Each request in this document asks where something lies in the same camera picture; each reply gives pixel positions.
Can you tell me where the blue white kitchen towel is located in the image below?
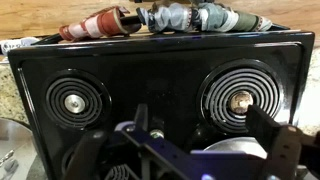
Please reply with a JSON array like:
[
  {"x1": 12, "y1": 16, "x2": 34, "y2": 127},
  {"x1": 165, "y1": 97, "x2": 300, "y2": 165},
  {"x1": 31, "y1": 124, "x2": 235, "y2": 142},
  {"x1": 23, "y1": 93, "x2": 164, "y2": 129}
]
[{"x1": 135, "y1": 2, "x2": 201, "y2": 34}]

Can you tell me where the red white kitchen towel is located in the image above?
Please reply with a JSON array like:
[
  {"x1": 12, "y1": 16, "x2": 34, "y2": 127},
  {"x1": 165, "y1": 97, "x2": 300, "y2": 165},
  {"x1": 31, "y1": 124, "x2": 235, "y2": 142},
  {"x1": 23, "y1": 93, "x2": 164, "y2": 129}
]
[{"x1": 59, "y1": 5, "x2": 143, "y2": 43}]

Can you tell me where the black coil stove burner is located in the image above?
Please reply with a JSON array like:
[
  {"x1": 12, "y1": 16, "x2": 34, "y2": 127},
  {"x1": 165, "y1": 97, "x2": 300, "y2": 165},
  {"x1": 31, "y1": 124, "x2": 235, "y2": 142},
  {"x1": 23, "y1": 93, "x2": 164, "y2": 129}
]
[
  {"x1": 103, "y1": 163, "x2": 135, "y2": 180},
  {"x1": 42, "y1": 68, "x2": 113, "y2": 132},
  {"x1": 196, "y1": 59, "x2": 285, "y2": 135}
]

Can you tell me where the black electric stove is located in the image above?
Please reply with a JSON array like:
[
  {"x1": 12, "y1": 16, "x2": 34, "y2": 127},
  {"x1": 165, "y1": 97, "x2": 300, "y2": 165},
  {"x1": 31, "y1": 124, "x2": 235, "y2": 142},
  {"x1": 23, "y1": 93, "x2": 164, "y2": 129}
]
[{"x1": 7, "y1": 29, "x2": 316, "y2": 180}]

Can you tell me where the green white kitchen towel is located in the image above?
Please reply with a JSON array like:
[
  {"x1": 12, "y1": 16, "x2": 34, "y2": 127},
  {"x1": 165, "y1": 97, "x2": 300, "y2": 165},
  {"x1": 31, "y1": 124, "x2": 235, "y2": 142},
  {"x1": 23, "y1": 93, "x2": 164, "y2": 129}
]
[{"x1": 191, "y1": 1, "x2": 274, "y2": 33}]

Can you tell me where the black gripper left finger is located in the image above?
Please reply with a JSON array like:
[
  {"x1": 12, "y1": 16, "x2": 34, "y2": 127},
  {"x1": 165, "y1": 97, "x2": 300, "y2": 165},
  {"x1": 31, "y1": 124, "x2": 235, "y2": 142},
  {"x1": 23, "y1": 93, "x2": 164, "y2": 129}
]
[{"x1": 63, "y1": 103, "x2": 214, "y2": 180}]

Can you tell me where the clear round bowl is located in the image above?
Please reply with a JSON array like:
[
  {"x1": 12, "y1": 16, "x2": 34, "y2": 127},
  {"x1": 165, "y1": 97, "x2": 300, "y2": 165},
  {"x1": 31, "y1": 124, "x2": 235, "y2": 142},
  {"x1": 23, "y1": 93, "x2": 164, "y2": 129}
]
[{"x1": 0, "y1": 116, "x2": 36, "y2": 180}]

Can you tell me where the white printed bag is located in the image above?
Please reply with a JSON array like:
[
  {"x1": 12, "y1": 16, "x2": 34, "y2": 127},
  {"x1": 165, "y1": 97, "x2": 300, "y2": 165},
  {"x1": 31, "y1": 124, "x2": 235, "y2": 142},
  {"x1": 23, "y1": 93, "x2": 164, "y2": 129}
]
[{"x1": 0, "y1": 36, "x2": 41, "y2": 56}]

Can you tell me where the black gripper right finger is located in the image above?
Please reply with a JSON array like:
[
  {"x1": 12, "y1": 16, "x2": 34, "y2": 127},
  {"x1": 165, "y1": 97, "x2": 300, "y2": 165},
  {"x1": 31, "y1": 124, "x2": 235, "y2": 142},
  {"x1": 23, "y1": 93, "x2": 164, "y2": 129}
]
[{"x1": 245, "y1": 103, "x2": 320, "y2": 180}]

